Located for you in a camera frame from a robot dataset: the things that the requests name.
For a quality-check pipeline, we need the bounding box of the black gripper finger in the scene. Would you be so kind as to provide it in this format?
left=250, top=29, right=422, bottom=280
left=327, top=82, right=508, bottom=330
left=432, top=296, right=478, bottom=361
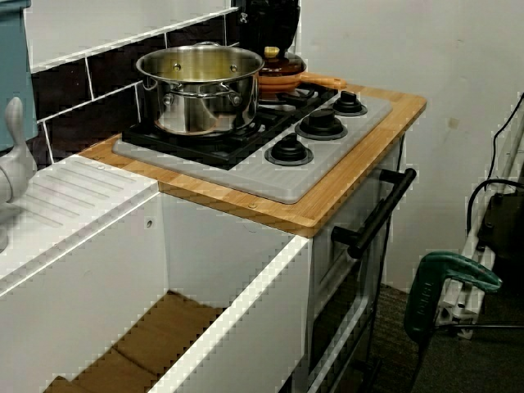
left=280, top=28, right=296, bottom=55

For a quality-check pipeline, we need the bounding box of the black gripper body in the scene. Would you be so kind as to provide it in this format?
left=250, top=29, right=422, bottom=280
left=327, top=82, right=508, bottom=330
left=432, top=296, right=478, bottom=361
left=250, top=0, right=301, bottom=42

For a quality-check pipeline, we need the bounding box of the orange toy frying pan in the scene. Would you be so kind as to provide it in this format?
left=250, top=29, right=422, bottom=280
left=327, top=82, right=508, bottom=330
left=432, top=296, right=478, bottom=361
left=257, top=70, right=348, bottom=99

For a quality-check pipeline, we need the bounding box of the black burner grate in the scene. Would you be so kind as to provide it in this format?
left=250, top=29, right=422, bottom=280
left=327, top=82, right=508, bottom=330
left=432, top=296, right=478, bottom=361
left=121, top=110, right=294, bottom=171
left=257, top=84, right=341, bottom=115

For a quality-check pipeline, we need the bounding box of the black stove knob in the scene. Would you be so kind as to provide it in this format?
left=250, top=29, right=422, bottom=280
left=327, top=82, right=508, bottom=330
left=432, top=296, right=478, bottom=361
left=294, top=108, right=349, bottom=140
left=332, top=90, right=368, bottom=116
left=264, top=133, right=315, bottom=167

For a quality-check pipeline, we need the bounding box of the stainless steel pot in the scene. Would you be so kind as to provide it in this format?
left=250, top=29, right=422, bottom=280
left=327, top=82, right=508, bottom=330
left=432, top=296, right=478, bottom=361
left=135, top=40, right=266, bottom=138

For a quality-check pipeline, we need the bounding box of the grey toy stove panel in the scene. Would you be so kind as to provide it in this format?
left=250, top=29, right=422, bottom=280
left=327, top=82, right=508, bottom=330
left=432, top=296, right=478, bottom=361
left=112, top=93, right=394, bottom=206

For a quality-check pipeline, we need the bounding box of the dark tile backsplash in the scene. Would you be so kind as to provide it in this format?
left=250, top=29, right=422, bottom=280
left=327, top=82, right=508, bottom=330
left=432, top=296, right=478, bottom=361
left=24, top=0, right=242, bottom=169

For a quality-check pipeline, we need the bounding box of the white toy oven door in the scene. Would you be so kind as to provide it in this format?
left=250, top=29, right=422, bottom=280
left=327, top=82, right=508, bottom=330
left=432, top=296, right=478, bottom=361
left=306, top=134, right=406, bottom=393

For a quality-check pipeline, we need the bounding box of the teal toy microwave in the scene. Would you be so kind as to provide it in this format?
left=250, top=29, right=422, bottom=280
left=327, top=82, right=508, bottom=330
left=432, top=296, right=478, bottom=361
left=0, top=0, right=40, bottom=152

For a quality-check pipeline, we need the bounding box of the green clamp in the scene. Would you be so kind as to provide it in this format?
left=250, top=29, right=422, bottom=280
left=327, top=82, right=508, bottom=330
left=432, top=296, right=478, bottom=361
left=404, top=251, right=504, bottom=341

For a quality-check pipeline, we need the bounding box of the black device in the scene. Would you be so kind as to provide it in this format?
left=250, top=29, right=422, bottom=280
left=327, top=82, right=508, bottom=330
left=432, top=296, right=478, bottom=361
left=478, top=192, right=524, bottom=271

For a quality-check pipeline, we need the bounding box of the grey toy faucet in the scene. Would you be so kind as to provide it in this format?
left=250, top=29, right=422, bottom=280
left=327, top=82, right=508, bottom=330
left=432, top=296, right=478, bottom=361
left=0, top=96, right=40, bottom=253

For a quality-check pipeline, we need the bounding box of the brown cardboard sheet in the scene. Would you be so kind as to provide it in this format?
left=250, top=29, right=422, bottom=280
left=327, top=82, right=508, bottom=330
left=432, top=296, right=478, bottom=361
left=43, top=289, right=226, bottom=393

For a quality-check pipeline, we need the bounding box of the black oven door handle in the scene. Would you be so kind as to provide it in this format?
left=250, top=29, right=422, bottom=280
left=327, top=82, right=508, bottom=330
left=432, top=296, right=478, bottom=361
left=331, top=167, right=418, bottom=260

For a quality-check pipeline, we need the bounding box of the aluminium frame rail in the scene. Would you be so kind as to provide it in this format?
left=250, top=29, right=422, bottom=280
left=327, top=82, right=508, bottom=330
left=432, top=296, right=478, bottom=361
left=436, top=92, right=524, bottom=341

